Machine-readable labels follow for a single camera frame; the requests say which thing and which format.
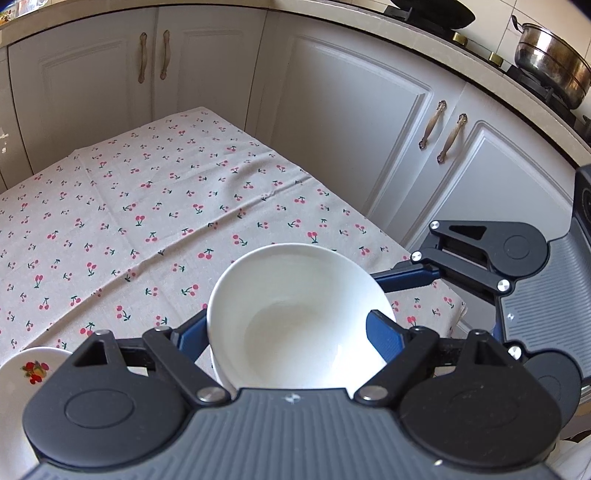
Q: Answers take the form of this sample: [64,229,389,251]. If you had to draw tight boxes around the stainless steel pot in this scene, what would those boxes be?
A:
[510,13,591,110]

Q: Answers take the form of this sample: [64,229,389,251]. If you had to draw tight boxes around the black wok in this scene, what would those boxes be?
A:
[382,0,477,29]

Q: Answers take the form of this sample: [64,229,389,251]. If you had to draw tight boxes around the cherry print tablecloth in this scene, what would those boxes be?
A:
[0,106,467,365]

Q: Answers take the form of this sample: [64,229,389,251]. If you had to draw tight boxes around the black gas stove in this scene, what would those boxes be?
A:
[383,9,591,134]

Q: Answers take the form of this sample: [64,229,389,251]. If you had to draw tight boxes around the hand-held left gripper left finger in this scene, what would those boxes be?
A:
[69,309,232,407]

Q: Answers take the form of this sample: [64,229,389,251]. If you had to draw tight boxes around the white fruit print plate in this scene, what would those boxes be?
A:
[0,347,75,480]

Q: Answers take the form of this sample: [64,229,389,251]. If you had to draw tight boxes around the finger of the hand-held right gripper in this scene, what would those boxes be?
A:
[372,220,513,296]
[490,319,527,364]

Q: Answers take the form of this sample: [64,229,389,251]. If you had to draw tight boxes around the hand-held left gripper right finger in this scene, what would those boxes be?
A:
[353,311,525,407]

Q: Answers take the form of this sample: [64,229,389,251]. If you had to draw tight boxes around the white cabinet door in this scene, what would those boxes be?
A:
[247,11,469,247]
[406,80,580,278]
[154,4,271,134]
[4,6,160,174]

